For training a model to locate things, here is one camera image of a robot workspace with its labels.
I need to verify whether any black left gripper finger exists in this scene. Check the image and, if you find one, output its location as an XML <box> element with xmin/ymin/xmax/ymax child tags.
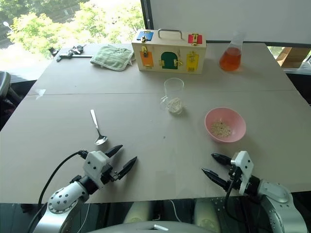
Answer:
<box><xmin>104</xmin><ymin>145</ymin><xmax>123</xmax><ymax>159</ymax></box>
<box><xmin>117</xmin><ymin>156</ymin><xmax>138</xmax><ymax>181</ymax></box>

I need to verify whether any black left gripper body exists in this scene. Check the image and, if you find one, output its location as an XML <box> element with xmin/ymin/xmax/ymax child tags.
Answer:
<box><xmin>100</xmin><ymin>157</ymin><xmax>121</xmax><ymax>185</ymax></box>

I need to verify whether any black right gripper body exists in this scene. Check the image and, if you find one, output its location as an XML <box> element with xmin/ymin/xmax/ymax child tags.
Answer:
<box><xmin>226</xmin><ymin>159</ymin><xmax>244</xmax><ymax>193</ymax></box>

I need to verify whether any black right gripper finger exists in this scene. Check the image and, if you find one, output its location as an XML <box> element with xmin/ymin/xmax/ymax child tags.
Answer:
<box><xmin>210</xmin><ymin>153</ymin><xmax>232</xmax><ymax>166</ymax></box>
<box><xmin>201</xmin><ymin>167</ymin><xmax>230</xmax><ymax>191</ymax></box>

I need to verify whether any pile of pale grains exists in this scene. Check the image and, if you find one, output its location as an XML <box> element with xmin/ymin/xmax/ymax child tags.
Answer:
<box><xmin>209</xmin><ymin>118</ymin><xmax>232</xmax><ymax>139</ymax></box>

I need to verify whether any silver metal spoon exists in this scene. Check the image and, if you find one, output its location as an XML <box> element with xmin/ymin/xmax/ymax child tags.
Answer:
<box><xmin>90</xmin><ymin>109</ymin><xmax>108</xmax><ymax>146</ymax></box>

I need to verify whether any pale rounded robot leg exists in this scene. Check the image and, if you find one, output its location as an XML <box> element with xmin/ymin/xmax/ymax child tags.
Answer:
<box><xmin>193</xmin><ymin>198</ymin><xmax>221</xmax><ymax>230</ymax></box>
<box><xmin>123</xmin><ymin>200</ymin><xmax>167</xmax><ymax>224</ymax></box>

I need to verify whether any pink bowl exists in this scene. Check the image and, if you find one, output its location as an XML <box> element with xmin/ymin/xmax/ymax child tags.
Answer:
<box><xmin>204</xmin><ymin>107</ymin><xmax>247</xmax><ymax>144</ymax></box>

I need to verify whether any clear glass jar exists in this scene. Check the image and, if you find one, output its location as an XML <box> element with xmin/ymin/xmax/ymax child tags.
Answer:
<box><xmin>159</xmin><ymin>77</ymin><xmax>187</xmax><ymax>116</ymax></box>

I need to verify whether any green folded cloth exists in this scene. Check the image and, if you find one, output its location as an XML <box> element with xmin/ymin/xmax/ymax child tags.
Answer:
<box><xmin>90</xmin><ymin>44</ymin><xmax>135</xmax><ymax>72</ymax></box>

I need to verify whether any glass flask with orange liquid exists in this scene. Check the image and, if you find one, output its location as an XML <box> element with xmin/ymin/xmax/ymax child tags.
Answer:
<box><xmin>219</xmin><ymin>31</ymin><xmax>244</xmax><ymax>72</ymax></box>

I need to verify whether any grey metal bar tool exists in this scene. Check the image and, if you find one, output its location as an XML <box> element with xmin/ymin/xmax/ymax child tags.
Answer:
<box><xmin>56</xmin><ymin>53</ymin><xmax>93</xmax><ymax>63</ymax></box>

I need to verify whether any bunch of keys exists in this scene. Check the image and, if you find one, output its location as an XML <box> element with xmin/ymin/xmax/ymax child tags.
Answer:
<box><xmin>68</xmin><ymin>44</ymin><xmax>86</xmax><ymax>59</ymax></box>

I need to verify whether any wooden crate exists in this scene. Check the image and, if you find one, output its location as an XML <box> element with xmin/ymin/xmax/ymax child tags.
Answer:
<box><xmin>276</xmin><ymin>46</ymin><xmax>311</xmax><ymax>69</ymax></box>

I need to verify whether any grey chair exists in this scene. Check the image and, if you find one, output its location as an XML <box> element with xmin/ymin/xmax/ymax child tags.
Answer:
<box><xmin>0</xmin><ymin>70</ymin><xmax>23</xmax><ymax>109</ymax></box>

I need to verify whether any white board panel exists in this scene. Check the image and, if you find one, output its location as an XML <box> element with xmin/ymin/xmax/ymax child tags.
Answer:
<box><xmin>148</xmin><ymin>0</ymin><xmax>311</xmax><ymax>44</ymax></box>

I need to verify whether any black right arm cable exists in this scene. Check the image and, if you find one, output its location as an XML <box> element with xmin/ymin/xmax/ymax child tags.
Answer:
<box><xmin>224</xmin><ymin>168</ymin><xmax>238</xmax><ymax>227</ymax></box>

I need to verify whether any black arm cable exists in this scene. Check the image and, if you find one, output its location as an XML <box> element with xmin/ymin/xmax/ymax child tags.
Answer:
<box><xmin>224</xmin><ymin>168</ymin><xmax>238</xmax><ymax>227</ymax></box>
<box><xmin>38</xmin><ymin>150</ymin><xmax>88</xmax><ymax>205</ymax></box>

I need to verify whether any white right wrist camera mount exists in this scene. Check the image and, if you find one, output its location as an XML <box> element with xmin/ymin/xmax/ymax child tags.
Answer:
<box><xmin>230</xmin><ymin>150</ymin><xmax>254</xmax><ymax>195</ymax></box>

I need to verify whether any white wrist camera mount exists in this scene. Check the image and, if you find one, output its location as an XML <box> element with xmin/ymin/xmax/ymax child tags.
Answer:
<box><xmin>83</xmin><ymin>150</ymin><xmax>109</xmax><ymax>189</ymax></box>
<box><xmin>230</xmin><ymin>150</ymin><xmax>254</xmax><ymax>195</ymax></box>

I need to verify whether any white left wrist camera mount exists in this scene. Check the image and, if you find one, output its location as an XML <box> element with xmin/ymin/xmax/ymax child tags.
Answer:
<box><xmin>83</xmin><ymin>150</ymin><xmax>109</xmax><ymax>189</ymax></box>

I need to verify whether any thin white cable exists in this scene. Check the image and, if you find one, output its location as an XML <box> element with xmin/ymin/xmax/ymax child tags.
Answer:
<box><xmin>169</xmin><ymin>200</ymin><xmax>181</xmax><ymax>222</ymax></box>

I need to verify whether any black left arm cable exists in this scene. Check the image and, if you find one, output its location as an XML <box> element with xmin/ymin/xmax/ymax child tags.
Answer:
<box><xmin>38</xmin><ymin>150</ymin><xmax>88</xmax><ymax>205</ymax></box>

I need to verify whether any wooden lock box with handle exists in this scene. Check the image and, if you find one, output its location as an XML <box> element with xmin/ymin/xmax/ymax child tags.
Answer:
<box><xmin>131</xmin><ymin>28</ymin><xmax>207</xmax><ymax>73</ymax></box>

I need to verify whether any dark window frame post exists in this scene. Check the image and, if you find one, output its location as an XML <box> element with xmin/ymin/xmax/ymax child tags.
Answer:
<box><xmin>140</xmin><ymin>0</ymin><xmax>152</xmax><ymax>45</ymax></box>

